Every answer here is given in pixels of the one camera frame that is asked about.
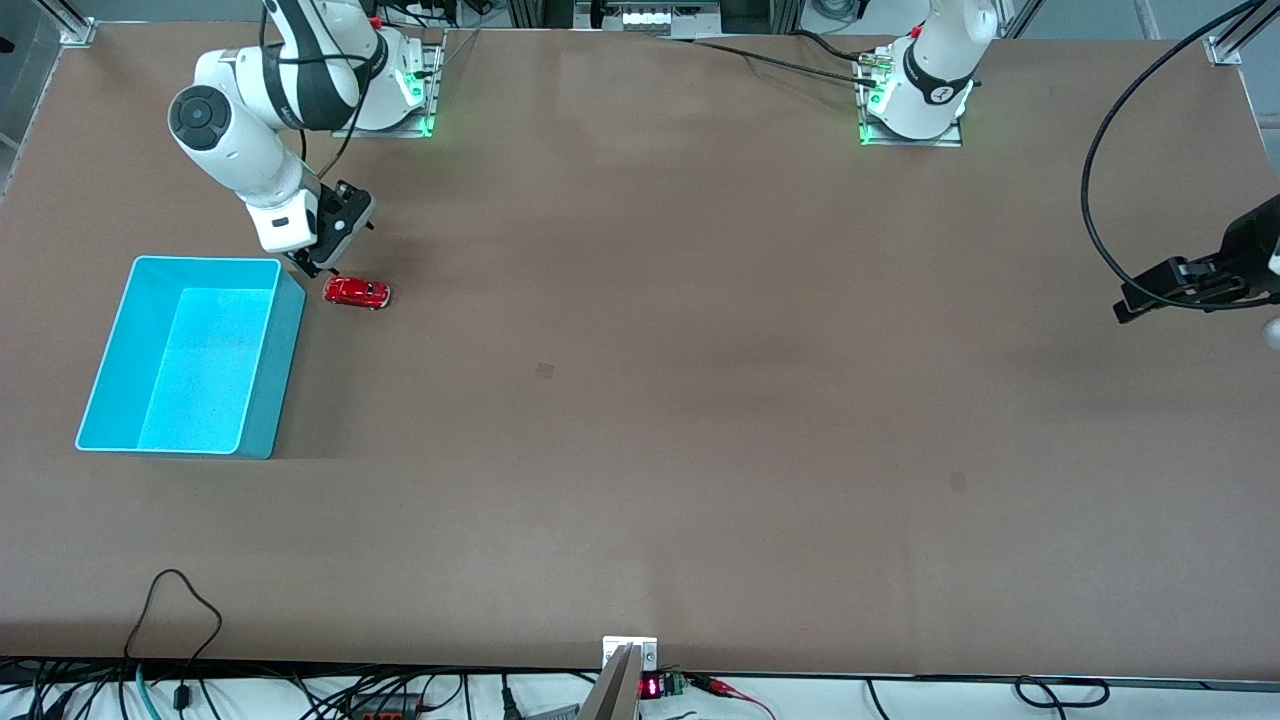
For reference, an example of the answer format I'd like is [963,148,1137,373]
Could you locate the red beetle toy car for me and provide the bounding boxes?
[321,276,392,312]

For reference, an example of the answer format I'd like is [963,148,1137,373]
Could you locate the blue plastic box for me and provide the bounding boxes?
[75,255,307,461]

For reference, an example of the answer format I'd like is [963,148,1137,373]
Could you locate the white lit device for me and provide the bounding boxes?
[620,6,723,32]

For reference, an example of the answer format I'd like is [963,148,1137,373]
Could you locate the black orange power strip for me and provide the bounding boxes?
[343,693,423,720]

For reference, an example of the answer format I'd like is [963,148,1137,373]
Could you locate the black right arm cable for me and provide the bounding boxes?
[258,0,378,201]

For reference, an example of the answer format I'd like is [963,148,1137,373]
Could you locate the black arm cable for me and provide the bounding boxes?
[258,0,378,201]
[1079,0,1269,289]

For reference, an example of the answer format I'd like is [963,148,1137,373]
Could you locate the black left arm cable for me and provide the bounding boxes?
[1079,0,1269,289]

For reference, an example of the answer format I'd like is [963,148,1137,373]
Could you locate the aluminium corner rail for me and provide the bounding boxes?
[1203,0,1280,68]
[40,0,98,48]

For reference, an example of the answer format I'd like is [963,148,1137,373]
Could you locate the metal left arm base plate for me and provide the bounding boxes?
[857,48,967,150]

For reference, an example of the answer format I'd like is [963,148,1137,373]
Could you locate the aluminium frame rack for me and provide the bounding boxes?
[503,0,807,34]

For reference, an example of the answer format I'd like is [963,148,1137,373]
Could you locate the thin black looped cable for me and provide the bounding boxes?
[122,568,224,713]

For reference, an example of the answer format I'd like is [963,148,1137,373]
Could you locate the short black table cable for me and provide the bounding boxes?
[793,29,873,64]

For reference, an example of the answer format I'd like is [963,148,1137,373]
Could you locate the black coiled cable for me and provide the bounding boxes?
[1013,675,1112,709]

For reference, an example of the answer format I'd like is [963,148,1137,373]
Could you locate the long black table cable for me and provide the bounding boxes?
[660,36,881,89]

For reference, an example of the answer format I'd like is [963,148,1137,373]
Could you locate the black cable bundle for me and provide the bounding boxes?
[0,658,133,720]

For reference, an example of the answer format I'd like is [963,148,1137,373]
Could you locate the silver camera mount bracket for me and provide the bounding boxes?
[602,636,659,673]

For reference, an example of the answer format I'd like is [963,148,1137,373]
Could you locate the grey camera mount bar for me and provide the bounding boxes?
[578,644,642,720]

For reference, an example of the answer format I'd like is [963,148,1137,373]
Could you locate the red clip wire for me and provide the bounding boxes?
[688,674,779,720]

